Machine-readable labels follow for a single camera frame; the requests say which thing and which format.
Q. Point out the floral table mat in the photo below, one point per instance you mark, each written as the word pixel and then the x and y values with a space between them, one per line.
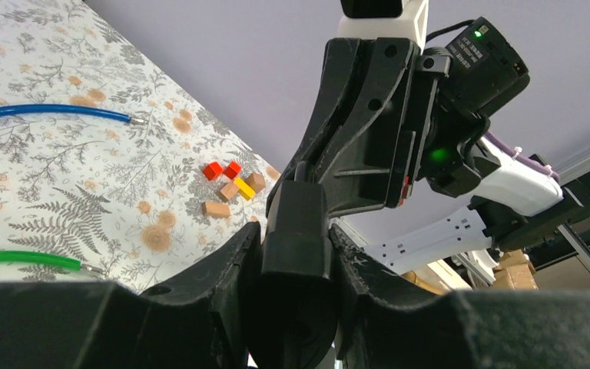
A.
pixel 126 199

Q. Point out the blue cable lock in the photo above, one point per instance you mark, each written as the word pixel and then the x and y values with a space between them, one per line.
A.
pixel 24 109

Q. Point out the red cube block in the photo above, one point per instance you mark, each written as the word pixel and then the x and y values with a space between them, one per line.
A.
pixel 212 171
pixel 232 170

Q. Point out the yellow block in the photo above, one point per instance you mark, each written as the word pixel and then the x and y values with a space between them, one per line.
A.
pixel 244 189

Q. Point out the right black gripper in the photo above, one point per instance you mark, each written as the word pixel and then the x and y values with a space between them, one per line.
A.
pixel 368 128

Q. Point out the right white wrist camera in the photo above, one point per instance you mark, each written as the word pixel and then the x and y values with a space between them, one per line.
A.
pixel 370 20

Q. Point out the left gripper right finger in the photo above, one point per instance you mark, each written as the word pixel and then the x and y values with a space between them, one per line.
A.
pixel 386 321

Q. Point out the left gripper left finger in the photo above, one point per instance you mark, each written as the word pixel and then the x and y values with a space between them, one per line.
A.
pixel 191 320

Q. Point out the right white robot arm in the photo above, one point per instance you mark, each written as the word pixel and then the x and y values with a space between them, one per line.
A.
pixel 515 202

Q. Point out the wooden block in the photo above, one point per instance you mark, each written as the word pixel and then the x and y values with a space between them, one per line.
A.
pixel 214 209
pixel 256 181
pixel 228 191

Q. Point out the green cable lock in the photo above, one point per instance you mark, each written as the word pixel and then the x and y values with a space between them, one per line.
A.
pixel 31 257

